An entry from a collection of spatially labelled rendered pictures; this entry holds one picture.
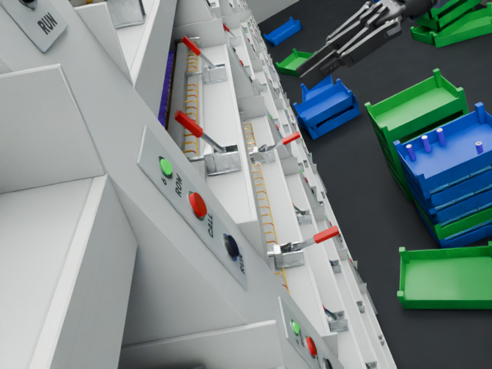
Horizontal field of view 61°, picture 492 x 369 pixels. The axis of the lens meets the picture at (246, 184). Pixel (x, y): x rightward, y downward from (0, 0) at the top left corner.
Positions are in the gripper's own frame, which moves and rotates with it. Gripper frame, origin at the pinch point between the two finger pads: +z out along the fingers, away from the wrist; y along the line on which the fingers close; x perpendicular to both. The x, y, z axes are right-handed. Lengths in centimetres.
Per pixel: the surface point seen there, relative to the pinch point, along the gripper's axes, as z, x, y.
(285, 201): 16.5, -8.1, -16.8
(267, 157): 16.9, -6.6, -4.1
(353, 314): 24, -45, -16
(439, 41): -59, -110, 161
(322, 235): 11.7, -6.4, -30.0
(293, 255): 16.4, -6.0, -30.8
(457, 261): 1, -101, 22
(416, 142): -11, -67, 47
